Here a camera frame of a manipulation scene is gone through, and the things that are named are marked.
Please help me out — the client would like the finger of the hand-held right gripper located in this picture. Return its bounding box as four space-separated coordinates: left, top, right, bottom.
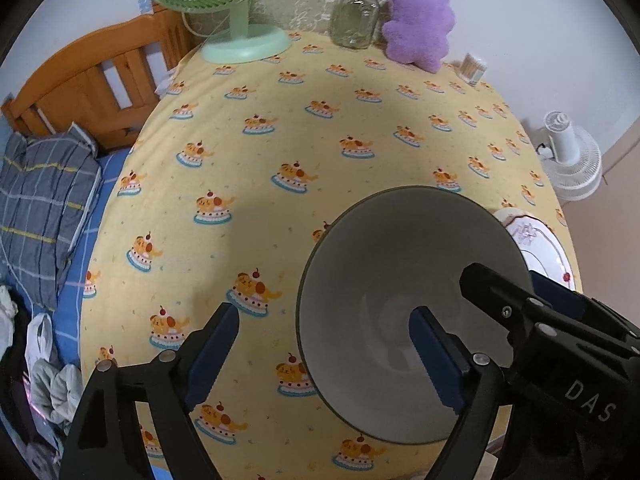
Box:
459 262 551 342
528 270 640 342

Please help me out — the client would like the glass jar dark lid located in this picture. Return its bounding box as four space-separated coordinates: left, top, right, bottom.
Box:
330 0 383 51

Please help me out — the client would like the beige bowl green leaf print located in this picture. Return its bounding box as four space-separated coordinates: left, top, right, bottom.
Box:
296 186 531 446

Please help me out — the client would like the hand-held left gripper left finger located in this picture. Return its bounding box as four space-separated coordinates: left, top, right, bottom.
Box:
59 302 240 480

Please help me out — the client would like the cotton swab container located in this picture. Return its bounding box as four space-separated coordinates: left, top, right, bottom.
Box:
460 52 488 86

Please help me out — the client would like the grey plaid pillow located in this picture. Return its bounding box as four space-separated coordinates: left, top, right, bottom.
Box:
0 122 103 311

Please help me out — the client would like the white standing fan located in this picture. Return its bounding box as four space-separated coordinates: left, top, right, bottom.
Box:
537 111 604 202

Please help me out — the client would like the blue plaid bed sheet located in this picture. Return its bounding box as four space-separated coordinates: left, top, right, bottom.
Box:
50 147 136 376

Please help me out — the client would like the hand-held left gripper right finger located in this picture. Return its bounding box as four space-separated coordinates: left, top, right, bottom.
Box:
409 306 511 480

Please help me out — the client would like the yellow cake-print tablecloth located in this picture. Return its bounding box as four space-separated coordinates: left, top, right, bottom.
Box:
80 27 583 480

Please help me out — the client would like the purple plush toy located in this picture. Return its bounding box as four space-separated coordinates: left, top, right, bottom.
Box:
382 0 457 73

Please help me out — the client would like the white plate red rim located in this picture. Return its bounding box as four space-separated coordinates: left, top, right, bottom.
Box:
502 214 576 293

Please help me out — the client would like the pile of clothes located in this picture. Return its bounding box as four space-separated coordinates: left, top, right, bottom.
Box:
0 285 83 480

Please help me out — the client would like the wooden chair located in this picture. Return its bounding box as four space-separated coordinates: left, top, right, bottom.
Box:
0 4 193 151

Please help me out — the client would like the green table fan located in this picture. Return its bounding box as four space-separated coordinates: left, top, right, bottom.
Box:
137 0 292 64

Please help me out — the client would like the beige wooden cabinet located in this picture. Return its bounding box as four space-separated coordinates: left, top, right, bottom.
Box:
565 115 640 321

